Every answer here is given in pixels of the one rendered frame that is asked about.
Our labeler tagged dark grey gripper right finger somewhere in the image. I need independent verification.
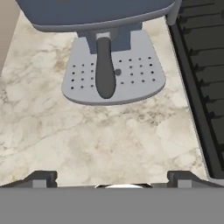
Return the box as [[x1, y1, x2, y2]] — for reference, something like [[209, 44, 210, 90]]
[[166, 171, 224, 188]]

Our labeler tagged grey blue coffee machine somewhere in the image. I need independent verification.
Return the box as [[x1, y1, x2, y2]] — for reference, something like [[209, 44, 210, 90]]
[[16, 0, 183, 107]]

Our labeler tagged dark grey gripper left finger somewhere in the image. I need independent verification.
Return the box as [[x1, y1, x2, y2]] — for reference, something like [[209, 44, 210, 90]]
[[0, 171, 59, 188]]

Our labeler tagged black hob with grates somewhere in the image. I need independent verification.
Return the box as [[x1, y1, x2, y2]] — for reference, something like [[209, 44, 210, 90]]
[[165, 0, 224, 187]]

